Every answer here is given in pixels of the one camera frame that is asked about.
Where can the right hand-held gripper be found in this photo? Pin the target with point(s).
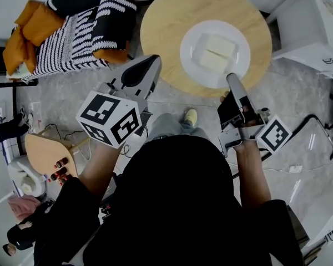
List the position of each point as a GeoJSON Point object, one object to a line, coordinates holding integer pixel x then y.
{"type": "Point", "coordinates": [274, 134]}

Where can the white cardboard box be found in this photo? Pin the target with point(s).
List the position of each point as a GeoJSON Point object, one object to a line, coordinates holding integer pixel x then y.
{"type": "Point", "coordinates": [327, 237]}

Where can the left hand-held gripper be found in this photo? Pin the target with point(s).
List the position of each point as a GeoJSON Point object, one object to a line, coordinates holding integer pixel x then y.
{"type": "Point", "coordinates": [108, 115]}

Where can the black metal frame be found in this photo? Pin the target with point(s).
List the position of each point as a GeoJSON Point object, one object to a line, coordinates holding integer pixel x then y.
{"type": "Point", "coordinates": [15, 98]}

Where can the dark red-capped bottle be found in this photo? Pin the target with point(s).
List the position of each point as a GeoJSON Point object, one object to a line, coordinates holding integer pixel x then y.
{"type": "Point", "coordinates": [58, 174]}
{"type": "Point", "coordinates": [61, 163]}
{"type": "Point", "coordinates": [65, 179]}

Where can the pale food block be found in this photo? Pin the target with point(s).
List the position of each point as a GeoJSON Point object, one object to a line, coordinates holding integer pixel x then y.
{"type": "Point", "coordinates": [220, 45]}
{"type": "Point", "coordinates": [213, 61]}

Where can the round wooden table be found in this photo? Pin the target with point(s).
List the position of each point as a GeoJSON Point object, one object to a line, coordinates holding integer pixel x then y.
{"type": "Point", "coordinates": [166, 23]}

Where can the person's right forearm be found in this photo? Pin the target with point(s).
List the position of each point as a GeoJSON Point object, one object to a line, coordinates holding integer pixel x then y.
{"type": "Point", "coordinates": [251, 173]}

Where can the black curved tube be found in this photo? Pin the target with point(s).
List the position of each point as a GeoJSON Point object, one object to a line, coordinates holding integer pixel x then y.
{"type": "Point", "coordinates": [322, 126]}

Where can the white power adapter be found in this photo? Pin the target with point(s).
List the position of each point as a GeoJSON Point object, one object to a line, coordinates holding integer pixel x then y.
{"type": "Point", "coordinates": [295, 169]}

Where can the pink cloth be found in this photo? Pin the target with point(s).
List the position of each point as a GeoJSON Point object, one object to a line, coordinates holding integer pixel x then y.
{"type": "Point", "coordinates": [23, 207]}

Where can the black white striped blanket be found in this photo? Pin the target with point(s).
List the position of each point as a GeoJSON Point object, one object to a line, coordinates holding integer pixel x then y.
{"type": "Point", "coordinates": [72, 43]}

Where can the white plate of food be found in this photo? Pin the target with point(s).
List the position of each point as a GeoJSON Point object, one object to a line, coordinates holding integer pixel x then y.
{"type": "Point", "coordinates": [188, 65]}

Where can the orange cushion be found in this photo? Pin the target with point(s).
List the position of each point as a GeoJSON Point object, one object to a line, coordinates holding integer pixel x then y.
{"type": "Point", "coordinates": [36, 23]}

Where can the white cabinet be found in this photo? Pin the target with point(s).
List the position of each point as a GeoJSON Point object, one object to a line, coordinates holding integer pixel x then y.
{"type": "Point", "coordinates": [302, 32]}

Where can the person's grey trousers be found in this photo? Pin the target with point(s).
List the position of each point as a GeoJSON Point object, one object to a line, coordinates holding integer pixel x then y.
{"type": "Point", "coordinates": [166, 126]}

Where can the small wooden side table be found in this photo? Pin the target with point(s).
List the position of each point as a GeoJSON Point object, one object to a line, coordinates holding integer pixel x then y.
{"type": "Point", "coordinates": [44, 154]}

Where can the person's yellow shoe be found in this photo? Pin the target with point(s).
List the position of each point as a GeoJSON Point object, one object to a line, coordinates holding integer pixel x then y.
{"type": "Point", "coordinates": [191, 117]}

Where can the person's black top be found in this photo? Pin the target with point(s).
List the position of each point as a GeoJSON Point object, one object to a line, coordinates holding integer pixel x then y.
{"type": "Point", "coordinates": [169, 204]}

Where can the white chair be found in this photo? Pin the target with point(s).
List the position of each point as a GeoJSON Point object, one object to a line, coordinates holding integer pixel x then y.
{"type": "Point", "coordinates": [27, 179]}

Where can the person's left forearm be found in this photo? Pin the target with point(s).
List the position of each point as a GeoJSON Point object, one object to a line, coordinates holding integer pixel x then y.
{"type": "Point", "coordinates": [100, 170]}

